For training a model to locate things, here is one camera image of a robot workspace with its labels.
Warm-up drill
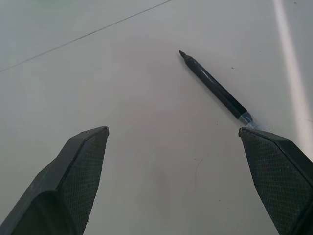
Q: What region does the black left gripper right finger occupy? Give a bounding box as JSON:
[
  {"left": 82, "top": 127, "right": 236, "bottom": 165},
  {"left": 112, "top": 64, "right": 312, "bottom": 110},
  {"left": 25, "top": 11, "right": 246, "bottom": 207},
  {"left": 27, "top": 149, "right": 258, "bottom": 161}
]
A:
[{"left": 238, "top": 127, "right": 313, "bottom": 235}]

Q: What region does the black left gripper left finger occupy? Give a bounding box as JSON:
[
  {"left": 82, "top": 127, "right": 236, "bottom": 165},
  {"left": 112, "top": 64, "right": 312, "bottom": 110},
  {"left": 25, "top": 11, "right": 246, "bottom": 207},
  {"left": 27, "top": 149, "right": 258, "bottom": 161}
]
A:
[{"left": 0, "top": 126, "right": 110, "bottom": 235}]

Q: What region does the black uncapped marker pen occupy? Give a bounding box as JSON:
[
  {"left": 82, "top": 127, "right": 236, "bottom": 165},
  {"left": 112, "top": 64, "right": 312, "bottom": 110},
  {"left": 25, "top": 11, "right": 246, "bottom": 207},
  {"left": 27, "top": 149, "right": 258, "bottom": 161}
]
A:
[{"left": 179, "top": 50, "right": 267, "bottom": 132}]

